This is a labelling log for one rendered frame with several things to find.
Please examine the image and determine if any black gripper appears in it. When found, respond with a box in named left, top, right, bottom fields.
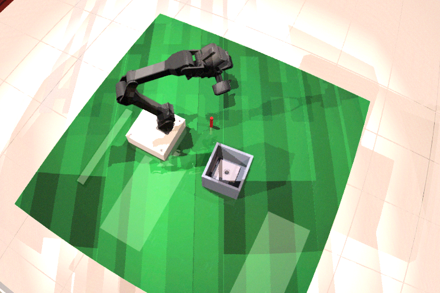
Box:
left=200, top=43, right=232, bottom=96

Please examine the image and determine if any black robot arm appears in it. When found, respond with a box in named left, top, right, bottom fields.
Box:
left=115, top=46, right=234, bottom=135

